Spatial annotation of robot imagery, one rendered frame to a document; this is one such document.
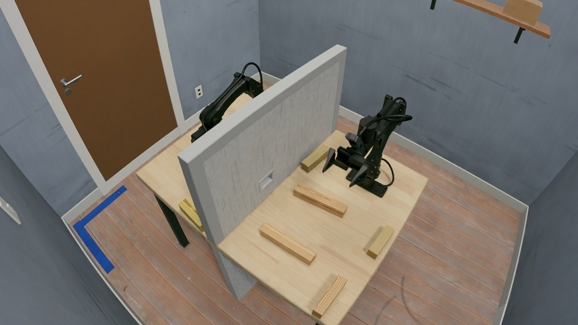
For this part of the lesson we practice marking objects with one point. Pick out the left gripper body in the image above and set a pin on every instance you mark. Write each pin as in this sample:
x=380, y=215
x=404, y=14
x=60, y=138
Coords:
x=351, y=158

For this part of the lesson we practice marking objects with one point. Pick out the grey panel wall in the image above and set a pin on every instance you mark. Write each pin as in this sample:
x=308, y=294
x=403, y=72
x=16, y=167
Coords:
x=277, y=130

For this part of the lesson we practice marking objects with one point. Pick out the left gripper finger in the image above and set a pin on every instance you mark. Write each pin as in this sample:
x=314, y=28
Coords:
x=330, y=159
x=360, y=176

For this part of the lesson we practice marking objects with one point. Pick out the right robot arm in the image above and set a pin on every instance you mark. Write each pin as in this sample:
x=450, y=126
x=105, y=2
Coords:
x=245, y=85

